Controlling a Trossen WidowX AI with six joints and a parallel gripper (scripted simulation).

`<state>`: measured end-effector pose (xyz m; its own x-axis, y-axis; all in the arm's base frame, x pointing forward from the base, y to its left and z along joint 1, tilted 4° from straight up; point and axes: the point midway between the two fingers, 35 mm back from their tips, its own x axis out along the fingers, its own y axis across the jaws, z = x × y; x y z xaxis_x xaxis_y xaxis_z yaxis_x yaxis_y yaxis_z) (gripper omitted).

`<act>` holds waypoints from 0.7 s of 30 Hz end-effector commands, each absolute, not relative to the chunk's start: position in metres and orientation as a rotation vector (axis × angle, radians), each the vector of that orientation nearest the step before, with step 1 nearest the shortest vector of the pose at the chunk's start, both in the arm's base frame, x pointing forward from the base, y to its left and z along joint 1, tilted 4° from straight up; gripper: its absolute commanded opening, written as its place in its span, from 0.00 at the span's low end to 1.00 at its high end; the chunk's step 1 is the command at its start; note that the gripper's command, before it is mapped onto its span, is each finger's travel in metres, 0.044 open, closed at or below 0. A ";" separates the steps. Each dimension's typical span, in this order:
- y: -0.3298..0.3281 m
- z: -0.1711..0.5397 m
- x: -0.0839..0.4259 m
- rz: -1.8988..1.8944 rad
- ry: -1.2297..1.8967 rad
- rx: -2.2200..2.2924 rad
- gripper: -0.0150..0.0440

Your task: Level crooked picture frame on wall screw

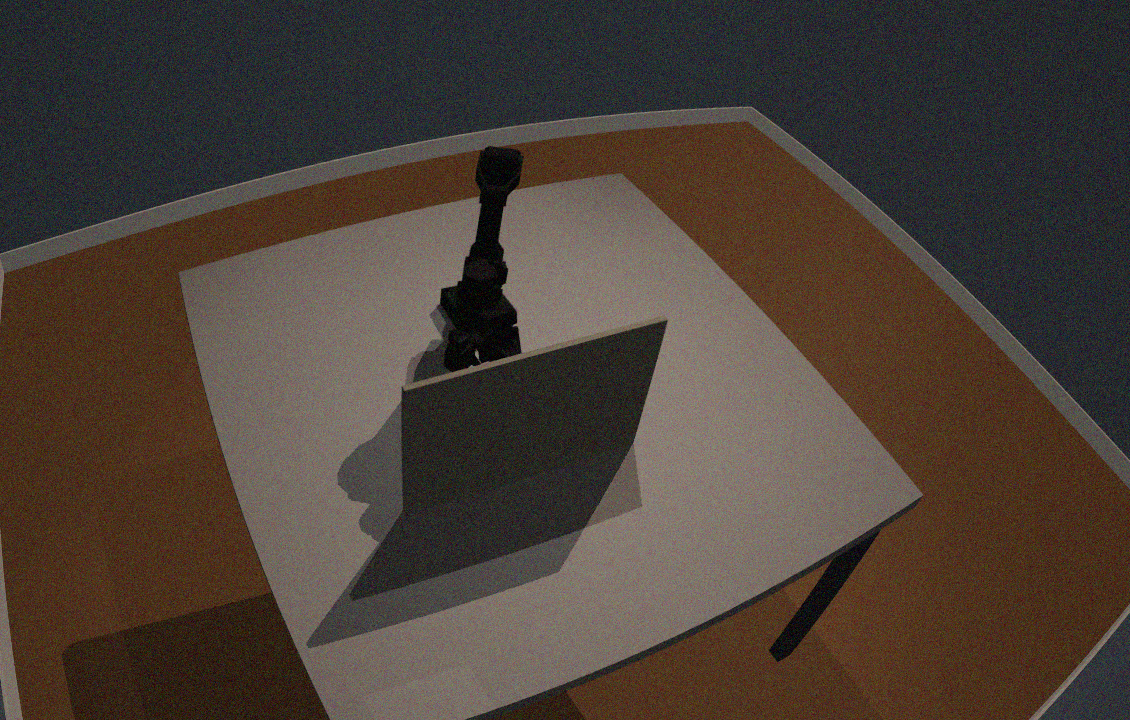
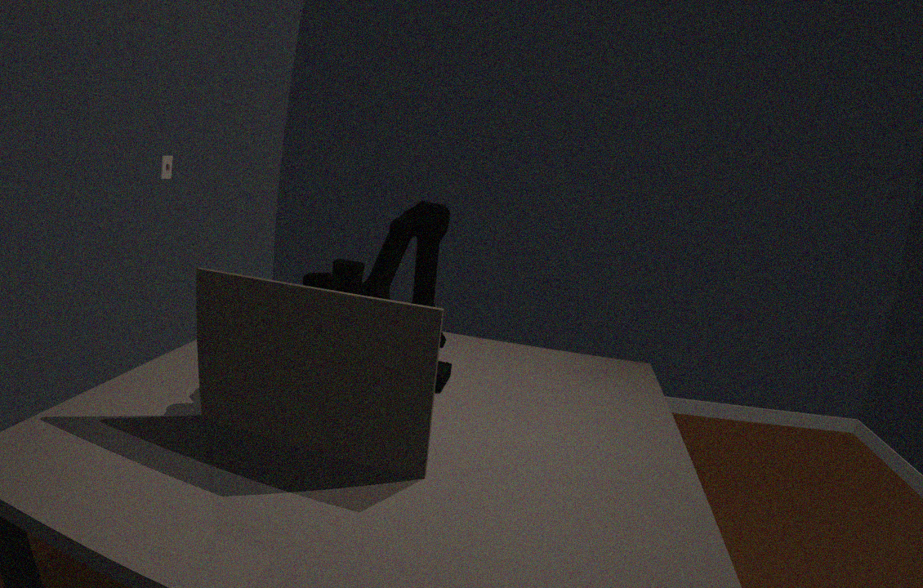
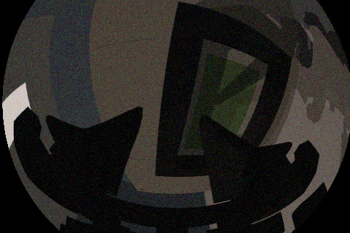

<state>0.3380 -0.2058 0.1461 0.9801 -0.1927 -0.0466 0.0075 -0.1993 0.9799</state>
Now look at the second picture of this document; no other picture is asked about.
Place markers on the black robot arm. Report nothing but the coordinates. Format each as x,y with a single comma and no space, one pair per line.
427,221

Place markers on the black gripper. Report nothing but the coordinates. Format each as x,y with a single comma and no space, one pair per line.
321,280

